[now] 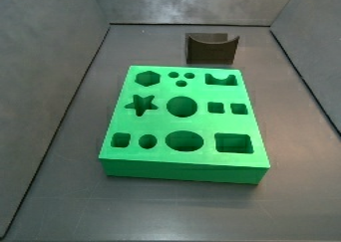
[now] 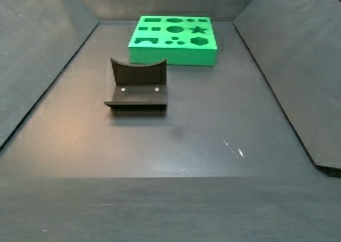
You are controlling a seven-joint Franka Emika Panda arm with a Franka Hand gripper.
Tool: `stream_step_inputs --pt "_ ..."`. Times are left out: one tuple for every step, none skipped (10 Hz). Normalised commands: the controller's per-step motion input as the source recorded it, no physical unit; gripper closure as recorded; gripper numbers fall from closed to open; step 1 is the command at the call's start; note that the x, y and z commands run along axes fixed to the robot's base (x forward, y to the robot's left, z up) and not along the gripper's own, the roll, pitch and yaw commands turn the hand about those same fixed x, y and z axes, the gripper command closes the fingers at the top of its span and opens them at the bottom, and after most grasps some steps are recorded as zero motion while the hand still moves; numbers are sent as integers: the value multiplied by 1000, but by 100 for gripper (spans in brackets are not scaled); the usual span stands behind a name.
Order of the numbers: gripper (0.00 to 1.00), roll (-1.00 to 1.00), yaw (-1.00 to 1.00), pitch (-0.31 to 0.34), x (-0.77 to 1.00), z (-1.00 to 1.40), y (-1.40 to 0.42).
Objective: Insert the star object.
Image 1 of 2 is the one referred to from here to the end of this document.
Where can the green shape sorter block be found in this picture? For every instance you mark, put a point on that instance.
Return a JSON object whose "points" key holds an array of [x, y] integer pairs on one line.
{"points": [[183, 125]]}

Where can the black curved cradle block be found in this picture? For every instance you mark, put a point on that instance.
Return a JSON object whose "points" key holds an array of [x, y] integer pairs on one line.
{"points": [[210, 48]]}

